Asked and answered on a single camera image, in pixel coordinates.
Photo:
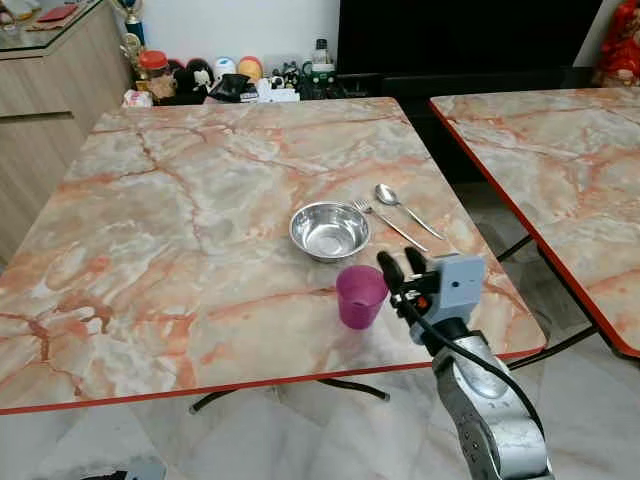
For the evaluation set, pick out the red figurine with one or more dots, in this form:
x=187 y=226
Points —
x=622 y=50

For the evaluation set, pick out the stainless steel bowl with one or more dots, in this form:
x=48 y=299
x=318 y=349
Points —
x=330 y=232

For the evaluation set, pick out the purple plastic cup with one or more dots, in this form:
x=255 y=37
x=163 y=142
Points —
x=360 y=298

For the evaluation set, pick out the orange egg-shaped toy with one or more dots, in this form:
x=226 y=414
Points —
x=250 y=68

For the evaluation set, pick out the marble-pattern folding table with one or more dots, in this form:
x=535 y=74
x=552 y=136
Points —
x=200 y=240
x=570 y=170

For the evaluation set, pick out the black mouse-ear figurines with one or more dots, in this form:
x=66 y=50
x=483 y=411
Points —
x=190 y=78

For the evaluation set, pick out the flat red box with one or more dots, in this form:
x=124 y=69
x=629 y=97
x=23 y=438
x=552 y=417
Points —
x=57 y=13

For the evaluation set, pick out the white and pink packet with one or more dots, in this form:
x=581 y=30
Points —
x=137 y=98

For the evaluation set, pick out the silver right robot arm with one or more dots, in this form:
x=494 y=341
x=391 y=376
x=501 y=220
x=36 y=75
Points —
x=495 y=420

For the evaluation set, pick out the white box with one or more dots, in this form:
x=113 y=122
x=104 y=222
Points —
x=278 y=93

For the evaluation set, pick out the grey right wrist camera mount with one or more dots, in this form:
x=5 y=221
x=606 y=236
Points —
x=460 y=285

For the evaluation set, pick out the green glass bottle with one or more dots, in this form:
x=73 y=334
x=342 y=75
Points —
x=320 y=68

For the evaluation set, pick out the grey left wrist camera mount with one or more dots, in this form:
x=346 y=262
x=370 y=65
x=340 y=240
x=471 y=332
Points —
x=147 y=472

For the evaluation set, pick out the red-lidded clear jar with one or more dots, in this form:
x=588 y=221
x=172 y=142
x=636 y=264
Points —
x=154 y=75

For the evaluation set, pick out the silver metal fork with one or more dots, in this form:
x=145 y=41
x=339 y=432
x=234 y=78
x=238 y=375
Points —
x=390 y=224

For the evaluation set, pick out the silver metal spoon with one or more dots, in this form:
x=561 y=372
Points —
x=386 y=193

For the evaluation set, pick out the gold and blue trophy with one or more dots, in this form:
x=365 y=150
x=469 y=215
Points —
x=131 y=20

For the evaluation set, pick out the black television screen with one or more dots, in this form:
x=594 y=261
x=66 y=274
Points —
x=470 y=35

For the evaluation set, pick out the white and blue egg toy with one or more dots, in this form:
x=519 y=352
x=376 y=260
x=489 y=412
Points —
x=225 y=68

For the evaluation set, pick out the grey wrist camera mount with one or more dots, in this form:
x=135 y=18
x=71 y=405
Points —
x=147 y=472
x=460 y=285

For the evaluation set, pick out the black pouch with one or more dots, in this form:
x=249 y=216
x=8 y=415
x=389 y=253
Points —
x=230 y=90

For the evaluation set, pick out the light wooden cabinet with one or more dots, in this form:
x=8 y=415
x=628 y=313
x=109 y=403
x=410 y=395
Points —
x=50 y=120

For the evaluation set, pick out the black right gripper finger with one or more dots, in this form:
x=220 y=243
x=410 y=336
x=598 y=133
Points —
x=390 y=270
x=415 y=262

